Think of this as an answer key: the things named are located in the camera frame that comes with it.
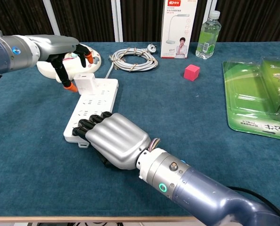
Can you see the dark slatted screen panel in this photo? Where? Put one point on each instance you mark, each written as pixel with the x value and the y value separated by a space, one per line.
pixel 142 21
pixel 85 21
pixel 255 21
pixel 15 16

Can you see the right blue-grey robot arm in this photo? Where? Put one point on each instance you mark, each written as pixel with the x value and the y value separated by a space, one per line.
pixel 201 193

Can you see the white power strip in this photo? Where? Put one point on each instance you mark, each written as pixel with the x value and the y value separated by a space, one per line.
pixel 100 94

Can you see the white plug adapter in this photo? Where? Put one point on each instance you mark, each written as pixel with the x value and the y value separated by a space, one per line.
pixel 84 82

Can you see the white desk lamp box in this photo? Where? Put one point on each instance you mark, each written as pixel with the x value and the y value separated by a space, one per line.
pixel 177 30

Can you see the blue table cloth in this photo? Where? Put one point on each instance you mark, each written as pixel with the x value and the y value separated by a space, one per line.
pixel 48 164

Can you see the cream fish-shaped fishing toy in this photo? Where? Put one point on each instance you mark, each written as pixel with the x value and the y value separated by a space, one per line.
pixel 70 67

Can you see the white partition frame post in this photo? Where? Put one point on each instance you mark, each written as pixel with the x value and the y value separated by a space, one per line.
pixel 117 21
pixel 52 21
pixel 207 7

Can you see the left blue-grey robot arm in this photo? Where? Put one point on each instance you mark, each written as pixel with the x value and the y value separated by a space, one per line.
pixel 10 53

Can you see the green blister package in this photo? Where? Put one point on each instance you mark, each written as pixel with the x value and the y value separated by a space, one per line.
pixel 248 94

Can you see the clear green-label water bottle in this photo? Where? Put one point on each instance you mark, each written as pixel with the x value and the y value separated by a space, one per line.
pixel 207 40

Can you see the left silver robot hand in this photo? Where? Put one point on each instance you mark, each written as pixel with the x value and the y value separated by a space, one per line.
pixel 57 46

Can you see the pink cube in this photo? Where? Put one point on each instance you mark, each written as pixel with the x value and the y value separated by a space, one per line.
pixel 191 73

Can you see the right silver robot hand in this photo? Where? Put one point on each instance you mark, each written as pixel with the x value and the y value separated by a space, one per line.
pixel 118 139

